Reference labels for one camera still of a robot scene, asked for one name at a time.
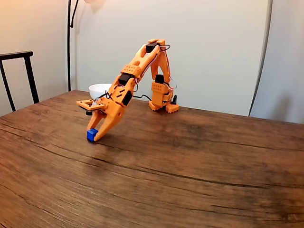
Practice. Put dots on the black chair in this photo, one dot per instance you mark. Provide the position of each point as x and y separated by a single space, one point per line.
28 71

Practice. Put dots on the black floor lamp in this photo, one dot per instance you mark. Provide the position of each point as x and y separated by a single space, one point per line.
69 59

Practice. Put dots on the orange camera mount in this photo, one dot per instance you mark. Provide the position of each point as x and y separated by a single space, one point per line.
99 105

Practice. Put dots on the blue cube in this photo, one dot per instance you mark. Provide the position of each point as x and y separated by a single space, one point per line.
91 135

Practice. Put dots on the white bowl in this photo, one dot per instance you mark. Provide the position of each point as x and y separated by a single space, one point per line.
98 89

